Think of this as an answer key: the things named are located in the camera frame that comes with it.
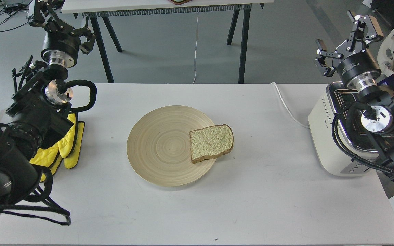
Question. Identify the round wooden plate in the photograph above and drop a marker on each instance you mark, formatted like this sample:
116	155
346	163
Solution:
159	147

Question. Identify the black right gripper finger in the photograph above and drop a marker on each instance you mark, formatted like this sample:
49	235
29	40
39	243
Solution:
327	61
365	30

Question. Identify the slice of bread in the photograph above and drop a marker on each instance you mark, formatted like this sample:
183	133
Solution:
210	142

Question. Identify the brown object on background table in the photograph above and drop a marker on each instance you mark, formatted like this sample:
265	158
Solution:
179	2

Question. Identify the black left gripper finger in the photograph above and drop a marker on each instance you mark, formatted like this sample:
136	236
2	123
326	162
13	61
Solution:
87	46
42	14

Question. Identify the yellow oven mitt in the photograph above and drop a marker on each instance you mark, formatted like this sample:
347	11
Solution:
67	150

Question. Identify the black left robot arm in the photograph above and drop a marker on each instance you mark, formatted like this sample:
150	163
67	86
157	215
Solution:
42	102

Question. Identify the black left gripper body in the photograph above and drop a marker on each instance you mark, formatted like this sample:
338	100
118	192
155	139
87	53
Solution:
63	45

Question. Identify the background table with black legs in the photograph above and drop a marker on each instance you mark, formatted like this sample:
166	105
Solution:
94	9

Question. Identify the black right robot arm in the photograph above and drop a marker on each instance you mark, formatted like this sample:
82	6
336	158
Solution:
382	93

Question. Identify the cream white toaster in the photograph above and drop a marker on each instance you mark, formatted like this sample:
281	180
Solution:
320	120

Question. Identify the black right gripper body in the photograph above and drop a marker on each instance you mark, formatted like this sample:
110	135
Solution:
359	71

